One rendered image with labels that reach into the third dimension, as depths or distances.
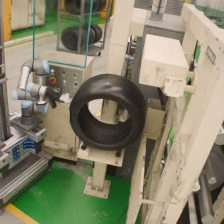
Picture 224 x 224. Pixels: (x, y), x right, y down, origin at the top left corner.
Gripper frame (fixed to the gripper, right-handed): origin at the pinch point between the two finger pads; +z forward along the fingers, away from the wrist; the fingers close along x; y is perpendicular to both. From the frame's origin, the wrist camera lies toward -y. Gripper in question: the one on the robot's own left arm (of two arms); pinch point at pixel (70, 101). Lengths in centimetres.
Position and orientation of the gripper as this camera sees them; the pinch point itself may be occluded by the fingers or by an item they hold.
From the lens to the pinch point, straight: 196.8
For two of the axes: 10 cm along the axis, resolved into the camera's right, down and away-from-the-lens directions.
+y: 2.5, -8.2, -5.2
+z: 9.6, 2.9, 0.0
